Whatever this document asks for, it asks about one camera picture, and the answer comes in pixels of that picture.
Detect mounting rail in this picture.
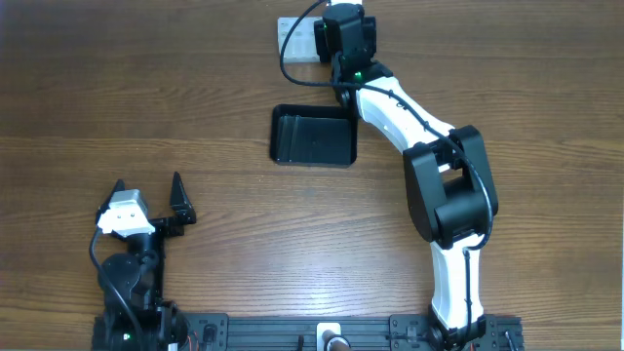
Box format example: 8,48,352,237
92,312,526,351

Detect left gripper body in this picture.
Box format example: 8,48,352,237
148,216,187,240

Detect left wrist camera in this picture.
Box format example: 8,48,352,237
96,188,157,239

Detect white test tube rack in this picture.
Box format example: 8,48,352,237
276,16,324,65

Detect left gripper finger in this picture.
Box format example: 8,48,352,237
168,171,198,226
95,178,127,221

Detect black cable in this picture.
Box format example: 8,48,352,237
278,0,495,253
88,227,146,351

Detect black tray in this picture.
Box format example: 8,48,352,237
268,102,359,170

